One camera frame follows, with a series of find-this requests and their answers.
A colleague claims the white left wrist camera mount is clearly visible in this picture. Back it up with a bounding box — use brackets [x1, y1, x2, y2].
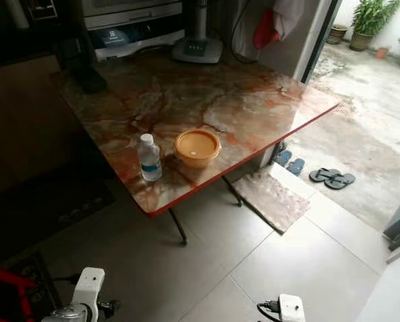
[72, 267, 106, 316]

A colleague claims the tall green potted plant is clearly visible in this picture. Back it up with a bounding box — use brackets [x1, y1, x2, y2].
[349, 0, 400, 53]

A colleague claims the white countertop appliance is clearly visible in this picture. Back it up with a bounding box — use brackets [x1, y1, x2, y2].
[82, 0, 184, 62]

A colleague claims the white hanging cloth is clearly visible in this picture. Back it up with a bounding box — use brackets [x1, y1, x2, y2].
[272, 0, 308, 40]

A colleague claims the dark patterned floor mat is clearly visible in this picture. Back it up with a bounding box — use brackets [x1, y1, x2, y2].
[0, 171, 117, 266]
[12, 252, 66, 322]

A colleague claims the dark wooden cabinet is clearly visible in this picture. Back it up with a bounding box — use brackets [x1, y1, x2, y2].
[0, 27, 93, 195]

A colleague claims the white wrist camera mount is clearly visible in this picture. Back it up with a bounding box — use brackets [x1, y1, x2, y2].
[72, 267, 106, 316]
[278, 294, 306, 322]

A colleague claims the black upright appliance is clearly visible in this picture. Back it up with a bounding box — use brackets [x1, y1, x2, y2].
[56, 0, 108, 95]

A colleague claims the beige pink doormat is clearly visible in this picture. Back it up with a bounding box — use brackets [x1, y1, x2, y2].
[230, 166, 311, 235]

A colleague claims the grey pedestal fan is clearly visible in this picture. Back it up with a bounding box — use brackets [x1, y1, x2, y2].
[172, 0, 224, 65]

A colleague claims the white roll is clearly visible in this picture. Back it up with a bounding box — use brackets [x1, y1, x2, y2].
[4, 0, 30, 31]

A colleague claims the blue slipper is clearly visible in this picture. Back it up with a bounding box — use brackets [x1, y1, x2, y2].
[275, 150, 293, 167]
[287, 158, 306, 177]

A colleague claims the empty brown flower pot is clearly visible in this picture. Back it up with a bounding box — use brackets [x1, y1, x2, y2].
[327, 24, 349, 46]

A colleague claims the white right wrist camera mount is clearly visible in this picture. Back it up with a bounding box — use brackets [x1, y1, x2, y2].
[278, 294, 306, 322]

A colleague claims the red plastic chair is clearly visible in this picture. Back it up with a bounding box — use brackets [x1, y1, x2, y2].
[0, 263, 36, 322]

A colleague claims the orange lidded plastic bowl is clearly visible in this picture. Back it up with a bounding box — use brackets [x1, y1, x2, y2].
[174, 128, 222, 169]

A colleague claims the red oven mitt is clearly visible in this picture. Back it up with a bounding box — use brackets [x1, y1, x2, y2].
[252, 8, 282, 50]

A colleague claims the marble pattern table red edge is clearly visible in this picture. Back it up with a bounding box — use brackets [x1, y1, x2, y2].
[51, 48, 341, 246]

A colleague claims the clear water bottle white cap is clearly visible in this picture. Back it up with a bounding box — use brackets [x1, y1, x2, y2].
[138, 133, 163, 182]

